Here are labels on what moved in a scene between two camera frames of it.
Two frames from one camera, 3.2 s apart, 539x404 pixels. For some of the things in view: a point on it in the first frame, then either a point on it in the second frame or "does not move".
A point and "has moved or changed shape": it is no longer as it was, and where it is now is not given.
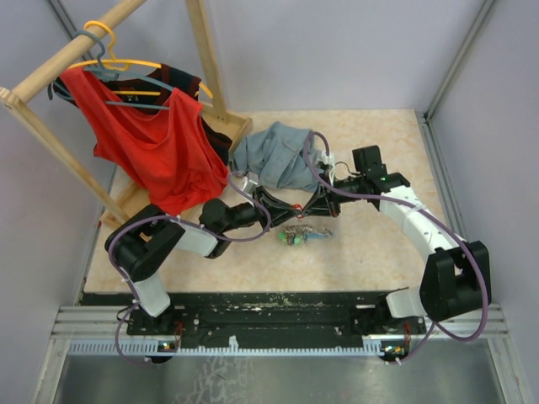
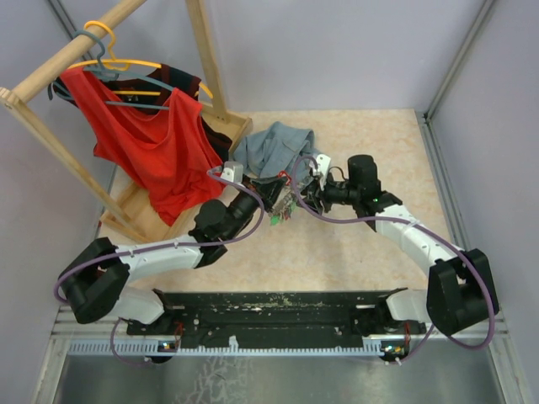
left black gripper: x=277 y=215 to x=268 y=189
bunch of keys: x=297 y=234 has moved or changed shape
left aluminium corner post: x=63 y=18 does not move
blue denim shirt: x=276 y=153 does not move
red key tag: x=300 y=215 to x=283 y=173
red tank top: x=169 y=149 does not move
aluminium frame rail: x=82 y=322 does not move
